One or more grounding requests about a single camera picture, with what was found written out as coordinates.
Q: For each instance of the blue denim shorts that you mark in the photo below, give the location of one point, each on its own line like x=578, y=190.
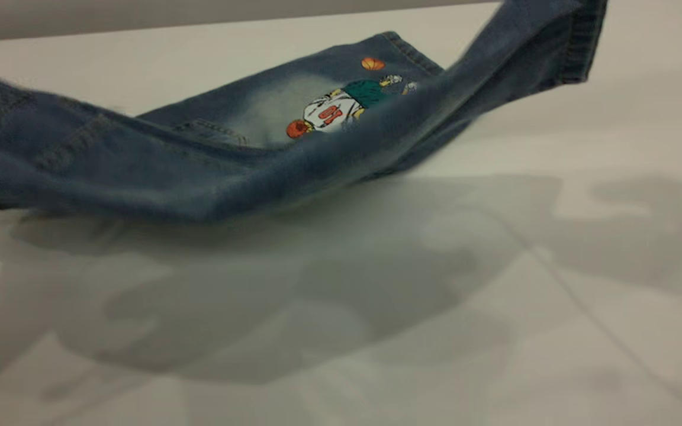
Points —
x=140, y=177

